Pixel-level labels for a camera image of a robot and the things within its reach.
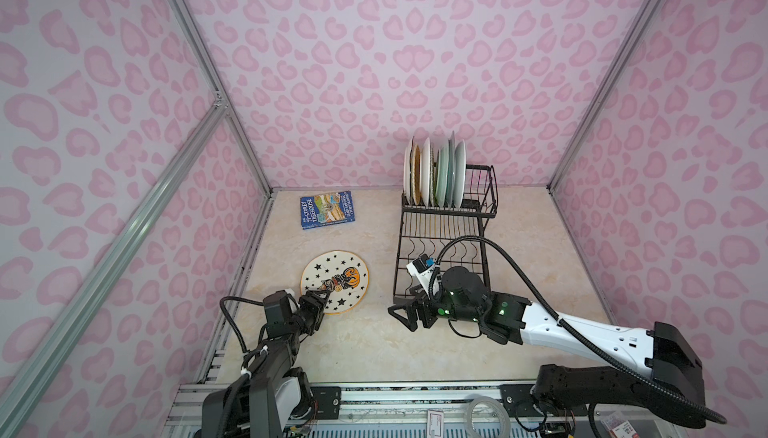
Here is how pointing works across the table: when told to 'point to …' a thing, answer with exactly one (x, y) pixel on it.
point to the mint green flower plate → (442, 171)
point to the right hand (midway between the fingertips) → (401, 303)
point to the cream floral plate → (407, 172)
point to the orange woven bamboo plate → (416, 174)
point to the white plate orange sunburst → (460, 174)
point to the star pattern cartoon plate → (343, 273)
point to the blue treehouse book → (326, 209)
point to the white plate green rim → (426, 172)
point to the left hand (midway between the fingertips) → (330, 295)
